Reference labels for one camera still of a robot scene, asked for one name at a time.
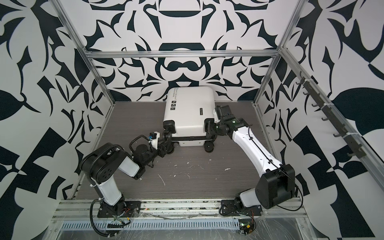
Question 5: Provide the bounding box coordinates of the white suitcase black lining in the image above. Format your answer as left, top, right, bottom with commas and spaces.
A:
163, 86, 216, 153

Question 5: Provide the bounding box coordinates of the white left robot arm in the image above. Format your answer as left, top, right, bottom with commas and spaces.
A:
80, 143, 168, 207

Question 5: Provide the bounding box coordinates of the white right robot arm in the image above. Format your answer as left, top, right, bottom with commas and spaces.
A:
207, 106, 296, 209

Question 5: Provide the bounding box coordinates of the small green circuit board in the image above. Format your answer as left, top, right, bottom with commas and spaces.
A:
239, 219, 256, 235

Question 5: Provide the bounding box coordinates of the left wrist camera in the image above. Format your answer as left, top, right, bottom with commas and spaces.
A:
149, 132, 160, 150

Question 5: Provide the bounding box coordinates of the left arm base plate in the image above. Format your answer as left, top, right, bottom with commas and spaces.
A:
97, 201, 142, 218

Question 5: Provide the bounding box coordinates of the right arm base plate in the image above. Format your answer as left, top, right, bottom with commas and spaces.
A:
219, 199, 262, 217

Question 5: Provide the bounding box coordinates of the black corrugated cable hose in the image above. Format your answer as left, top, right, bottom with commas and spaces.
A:
89, 199, 133, 238

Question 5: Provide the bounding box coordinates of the black wall hook rack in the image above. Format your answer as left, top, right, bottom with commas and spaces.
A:
297, 73, 367, 159

